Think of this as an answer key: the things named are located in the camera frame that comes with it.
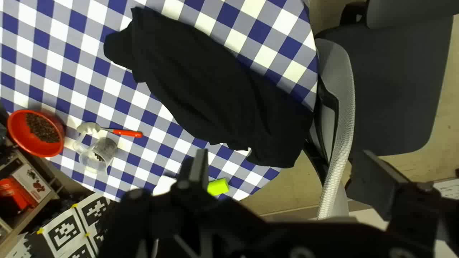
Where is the clear plastic cup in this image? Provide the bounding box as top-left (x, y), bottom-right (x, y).
top-left (79, 138), bottom-right (118, 173)

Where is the fiducial marker board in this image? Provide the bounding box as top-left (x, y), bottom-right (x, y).
top-left (1, 194), bottom-right (112, 258)

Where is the yellow-green sticky note pad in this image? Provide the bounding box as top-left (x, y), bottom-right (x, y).
top-left (207, 178), bottom-right (229, 197)

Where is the red and white box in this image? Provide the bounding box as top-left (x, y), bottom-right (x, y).
top-left (0, 170), bottom-right (50, 221)

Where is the blue white checkered tablecloth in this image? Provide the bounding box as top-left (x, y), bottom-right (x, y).
top-left (0, 0), bottom-right (318, 200)

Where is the red bowl with beans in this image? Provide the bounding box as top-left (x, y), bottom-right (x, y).
top-left (7, 109), bottom-right (65, 158)

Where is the spoon with red handle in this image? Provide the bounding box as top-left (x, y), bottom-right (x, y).
top-left (76, 122), bottom-right (143, 138)

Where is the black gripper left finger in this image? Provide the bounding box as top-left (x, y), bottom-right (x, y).
top-left (176, 150), bottom-right (208, 190)

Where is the black cloth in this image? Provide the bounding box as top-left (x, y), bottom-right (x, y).
top-left (103, 8), bottom-right (311, 168)

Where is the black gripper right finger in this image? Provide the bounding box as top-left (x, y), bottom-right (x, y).
top-left (360, 151), bottom-right (437, 224)

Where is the white mesh office chair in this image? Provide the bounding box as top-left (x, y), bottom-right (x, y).
top-left (304, 0), bottom-right (459, 218)

